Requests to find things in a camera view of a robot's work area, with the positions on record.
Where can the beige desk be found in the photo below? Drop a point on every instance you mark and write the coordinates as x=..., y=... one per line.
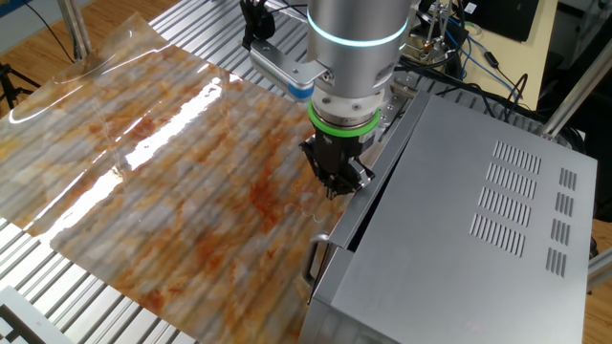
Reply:
x=521, y=62

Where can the small metal clamp stand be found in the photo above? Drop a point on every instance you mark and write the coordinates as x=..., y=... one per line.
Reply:
x=435, y=45

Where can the orange marble pattern mat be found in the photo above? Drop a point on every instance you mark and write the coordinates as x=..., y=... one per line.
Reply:
x=167, y=191

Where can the black camera tripod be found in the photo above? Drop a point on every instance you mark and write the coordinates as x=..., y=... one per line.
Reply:
x=8, y=86

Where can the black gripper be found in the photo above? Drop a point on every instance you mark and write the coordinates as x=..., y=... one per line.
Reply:
x=339, y=150

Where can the silver microwave oven body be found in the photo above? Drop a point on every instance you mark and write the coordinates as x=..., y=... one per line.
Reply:
x=454, y=248

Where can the aluminium frame post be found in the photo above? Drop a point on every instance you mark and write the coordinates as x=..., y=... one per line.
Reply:
x=574, y=91
x=76, y=28

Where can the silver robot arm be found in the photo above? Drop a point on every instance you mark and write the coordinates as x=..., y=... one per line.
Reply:
x=354, y=52

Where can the perforated robot base plate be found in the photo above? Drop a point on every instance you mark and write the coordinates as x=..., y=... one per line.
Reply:
x=399, y=102

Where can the black monitor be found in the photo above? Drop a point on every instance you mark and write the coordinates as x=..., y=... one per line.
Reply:
x=502, y=16

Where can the white calibration marker board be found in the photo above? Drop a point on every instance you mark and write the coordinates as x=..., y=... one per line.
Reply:
x=24, y=315

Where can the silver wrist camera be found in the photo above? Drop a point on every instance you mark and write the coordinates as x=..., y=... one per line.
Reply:
x=282, y=69

